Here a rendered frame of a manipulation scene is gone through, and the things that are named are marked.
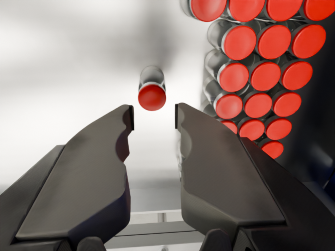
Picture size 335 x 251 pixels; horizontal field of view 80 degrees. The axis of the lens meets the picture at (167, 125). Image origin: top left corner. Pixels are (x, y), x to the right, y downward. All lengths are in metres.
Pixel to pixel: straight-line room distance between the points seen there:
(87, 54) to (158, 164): 0.14
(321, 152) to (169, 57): 0.22
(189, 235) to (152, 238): 0.18
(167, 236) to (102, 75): 1.01
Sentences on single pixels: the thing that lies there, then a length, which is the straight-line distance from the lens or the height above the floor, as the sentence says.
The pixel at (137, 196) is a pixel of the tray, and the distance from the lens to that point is 0.27.
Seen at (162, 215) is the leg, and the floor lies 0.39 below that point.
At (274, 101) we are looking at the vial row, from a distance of 0.18.
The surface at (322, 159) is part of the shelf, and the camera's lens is 0.32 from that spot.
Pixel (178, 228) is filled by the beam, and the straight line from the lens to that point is 1.16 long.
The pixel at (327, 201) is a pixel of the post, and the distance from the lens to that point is 0.33.
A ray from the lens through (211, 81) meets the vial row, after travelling 0.18.
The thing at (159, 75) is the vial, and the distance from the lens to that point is 0.16.
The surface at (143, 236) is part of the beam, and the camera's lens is 1.14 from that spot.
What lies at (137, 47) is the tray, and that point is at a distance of 0.18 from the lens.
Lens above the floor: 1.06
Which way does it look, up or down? 58 degrees down
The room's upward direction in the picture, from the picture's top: 173 degrees clockwise
